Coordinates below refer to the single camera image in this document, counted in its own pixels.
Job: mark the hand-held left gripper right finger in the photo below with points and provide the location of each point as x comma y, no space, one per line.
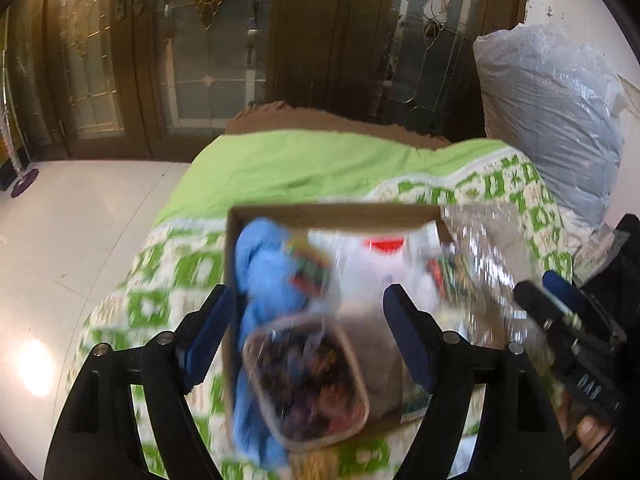
410,340

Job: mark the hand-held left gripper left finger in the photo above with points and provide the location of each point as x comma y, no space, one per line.
205,345

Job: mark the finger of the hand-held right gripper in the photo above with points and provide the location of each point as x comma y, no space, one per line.
532,302
562,287

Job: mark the printed white paper pouch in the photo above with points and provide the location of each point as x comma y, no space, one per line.
365,310

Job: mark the brown plush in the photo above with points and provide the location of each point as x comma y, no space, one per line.
495,255

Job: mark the small colourful printed packet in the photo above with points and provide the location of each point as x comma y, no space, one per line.
447,277
310,267

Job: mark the blue towel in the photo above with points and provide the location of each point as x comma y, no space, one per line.
265,280

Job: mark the white packet with red label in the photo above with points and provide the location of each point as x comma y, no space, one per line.
385,245

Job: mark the clear plastic tub of items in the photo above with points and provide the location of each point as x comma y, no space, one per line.
310,390

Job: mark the shallow cardboard box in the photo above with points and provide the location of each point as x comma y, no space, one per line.
320,217

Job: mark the person's right hand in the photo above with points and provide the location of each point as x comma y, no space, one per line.
587,427

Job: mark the small green and white packet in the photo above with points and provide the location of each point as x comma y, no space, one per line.
595,252

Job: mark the black garment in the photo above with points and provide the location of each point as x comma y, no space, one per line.
627,245

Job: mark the green and white printed blanket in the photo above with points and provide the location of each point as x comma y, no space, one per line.
150,280

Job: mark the grey plastic bag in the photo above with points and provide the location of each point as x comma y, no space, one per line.
550,110

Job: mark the plain green cloth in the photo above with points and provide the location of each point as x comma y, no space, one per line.
300,170

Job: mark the purple floor mop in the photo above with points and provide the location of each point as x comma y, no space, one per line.
25,182

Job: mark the brown cloth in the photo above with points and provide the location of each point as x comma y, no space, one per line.
300,120

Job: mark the wooden glass panel doors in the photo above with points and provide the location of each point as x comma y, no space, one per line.
325,35

